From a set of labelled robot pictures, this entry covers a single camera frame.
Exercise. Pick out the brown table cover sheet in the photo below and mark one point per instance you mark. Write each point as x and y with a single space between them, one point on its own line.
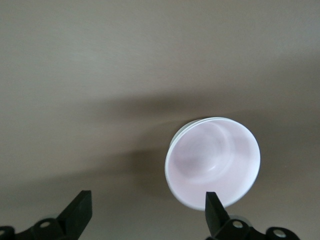
75 62

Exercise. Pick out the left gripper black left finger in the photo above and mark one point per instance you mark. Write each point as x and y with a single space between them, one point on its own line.
80 212

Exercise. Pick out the pink bowl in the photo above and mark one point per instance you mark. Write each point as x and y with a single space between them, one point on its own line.
215 160

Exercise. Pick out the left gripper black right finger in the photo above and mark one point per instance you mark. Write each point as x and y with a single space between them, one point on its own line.
215 215

